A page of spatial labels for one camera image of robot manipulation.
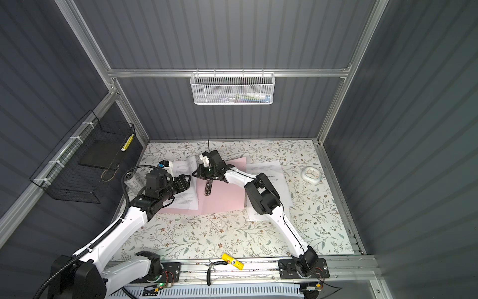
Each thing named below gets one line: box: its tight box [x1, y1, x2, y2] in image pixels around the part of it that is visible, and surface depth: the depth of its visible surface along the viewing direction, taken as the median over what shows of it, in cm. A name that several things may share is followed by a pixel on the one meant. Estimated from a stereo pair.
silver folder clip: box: [204, 178, 213, 196], surface depth 100 cm
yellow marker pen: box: [220, 252, 244, 271], surface depth 77 cm
